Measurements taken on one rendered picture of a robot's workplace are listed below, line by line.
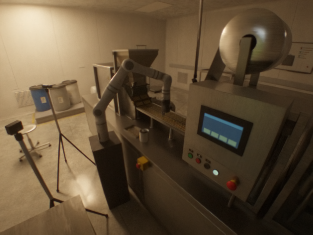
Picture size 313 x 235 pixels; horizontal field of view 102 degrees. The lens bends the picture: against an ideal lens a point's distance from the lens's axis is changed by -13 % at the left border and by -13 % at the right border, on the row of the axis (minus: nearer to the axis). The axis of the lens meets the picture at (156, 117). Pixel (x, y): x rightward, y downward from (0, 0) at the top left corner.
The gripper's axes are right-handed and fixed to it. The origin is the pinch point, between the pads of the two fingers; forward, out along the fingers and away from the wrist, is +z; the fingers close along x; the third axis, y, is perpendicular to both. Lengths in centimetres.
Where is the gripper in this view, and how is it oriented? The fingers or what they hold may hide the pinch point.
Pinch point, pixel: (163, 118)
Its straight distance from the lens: 129.1
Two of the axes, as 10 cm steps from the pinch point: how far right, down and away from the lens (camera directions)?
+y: 7.8, -2.7, 5.7
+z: 0.0, 9.0, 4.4
